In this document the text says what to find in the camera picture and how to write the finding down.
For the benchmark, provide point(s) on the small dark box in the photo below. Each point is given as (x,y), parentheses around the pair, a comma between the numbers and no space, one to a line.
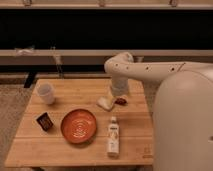
(44,121)

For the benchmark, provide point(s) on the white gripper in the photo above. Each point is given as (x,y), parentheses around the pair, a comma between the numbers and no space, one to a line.
(119,86)

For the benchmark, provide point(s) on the white paper cup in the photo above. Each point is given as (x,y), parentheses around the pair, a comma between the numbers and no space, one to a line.
(46,93)

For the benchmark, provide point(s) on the orange ceramic bowl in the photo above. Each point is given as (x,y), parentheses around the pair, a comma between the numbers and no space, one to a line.
(78,126)

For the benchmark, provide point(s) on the small dark red object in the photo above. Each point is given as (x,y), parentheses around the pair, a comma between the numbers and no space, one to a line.
(121,101)

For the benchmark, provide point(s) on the white plastic bottle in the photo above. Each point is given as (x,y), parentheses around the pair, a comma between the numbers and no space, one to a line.
(113,138)

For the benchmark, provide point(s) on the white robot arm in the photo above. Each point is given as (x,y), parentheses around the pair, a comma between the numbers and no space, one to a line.
(182,111)

